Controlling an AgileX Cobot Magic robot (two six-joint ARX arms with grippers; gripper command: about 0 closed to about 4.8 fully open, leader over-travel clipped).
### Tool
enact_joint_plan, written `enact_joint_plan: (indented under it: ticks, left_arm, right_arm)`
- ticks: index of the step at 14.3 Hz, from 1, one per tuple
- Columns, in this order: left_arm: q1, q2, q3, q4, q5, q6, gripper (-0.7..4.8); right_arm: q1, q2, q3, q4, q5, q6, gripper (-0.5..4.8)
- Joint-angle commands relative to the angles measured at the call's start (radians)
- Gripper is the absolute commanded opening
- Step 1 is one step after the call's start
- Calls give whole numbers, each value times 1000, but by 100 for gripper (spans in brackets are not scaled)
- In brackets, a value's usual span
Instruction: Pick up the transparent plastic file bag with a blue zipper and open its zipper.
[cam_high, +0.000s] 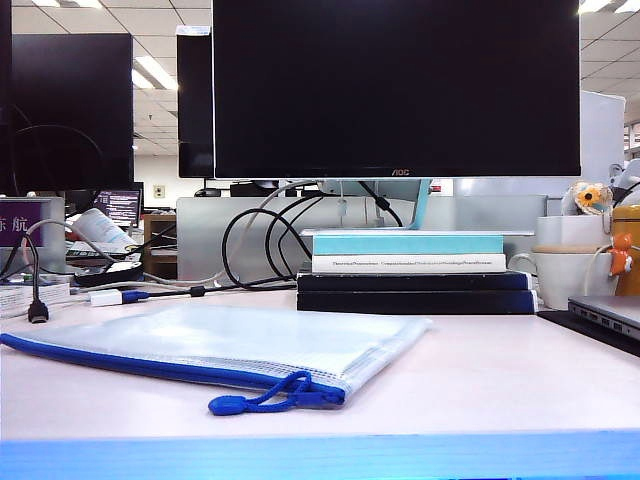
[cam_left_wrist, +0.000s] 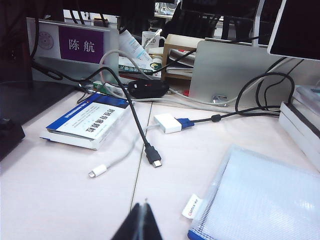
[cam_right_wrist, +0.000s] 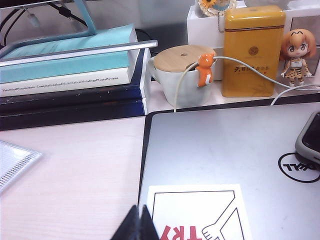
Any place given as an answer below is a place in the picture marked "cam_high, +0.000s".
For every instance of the stack of white books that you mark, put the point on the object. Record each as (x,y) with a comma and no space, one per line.
(30,297)

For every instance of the teal book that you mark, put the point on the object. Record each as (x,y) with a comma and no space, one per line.
(400,244)

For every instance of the wooden cabinet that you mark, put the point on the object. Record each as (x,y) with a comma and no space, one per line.
(160,250)

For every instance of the stack of magazines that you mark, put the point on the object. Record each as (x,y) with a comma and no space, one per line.
(85,251)

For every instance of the curled white paper booklet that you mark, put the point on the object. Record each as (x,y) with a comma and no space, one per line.
(102,227)

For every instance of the white board panel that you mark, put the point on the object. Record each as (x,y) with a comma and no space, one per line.
(602,130)

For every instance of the narrow black background monitor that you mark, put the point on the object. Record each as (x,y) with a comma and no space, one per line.
(195,100)

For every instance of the white ceramic mug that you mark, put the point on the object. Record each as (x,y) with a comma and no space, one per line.
(560,280)

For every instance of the transparent file bag blue zipper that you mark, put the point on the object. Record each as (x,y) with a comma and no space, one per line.
(225,340)

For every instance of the wall socket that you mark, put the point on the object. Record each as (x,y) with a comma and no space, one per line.
(159,191)

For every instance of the thin black flat box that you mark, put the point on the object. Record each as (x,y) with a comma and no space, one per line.
(410,281)

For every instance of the white adapter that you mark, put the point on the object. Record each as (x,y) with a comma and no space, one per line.
(106,297)

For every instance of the large black AOC monitor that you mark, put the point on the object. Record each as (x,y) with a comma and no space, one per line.
(395,85)

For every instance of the purple nameplate sign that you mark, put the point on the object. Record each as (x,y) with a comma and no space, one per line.
(25,225)

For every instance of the small lit code screen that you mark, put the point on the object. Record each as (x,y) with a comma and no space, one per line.
(120,207)

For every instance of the black flat desk object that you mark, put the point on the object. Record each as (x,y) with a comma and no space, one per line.
(110,274)

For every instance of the white rectangular container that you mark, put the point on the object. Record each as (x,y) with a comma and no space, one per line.
(570,230)

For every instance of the blue USB plug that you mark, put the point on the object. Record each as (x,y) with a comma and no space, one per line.
(135,296)

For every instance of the orange fox figurine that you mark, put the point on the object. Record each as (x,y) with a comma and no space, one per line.
(621,255)

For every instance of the white book with printed spine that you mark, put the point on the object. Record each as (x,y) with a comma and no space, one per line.
(400,263)

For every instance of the plush toy with sunflower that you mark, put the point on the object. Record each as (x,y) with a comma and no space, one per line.
(592,196)

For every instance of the yellow canister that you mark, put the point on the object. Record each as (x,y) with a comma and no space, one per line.
(629,220)

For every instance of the silver laptop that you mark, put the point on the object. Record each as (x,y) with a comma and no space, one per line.
(610,310)

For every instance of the silver monitor stand with base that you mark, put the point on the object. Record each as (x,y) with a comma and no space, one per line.
(420,205)

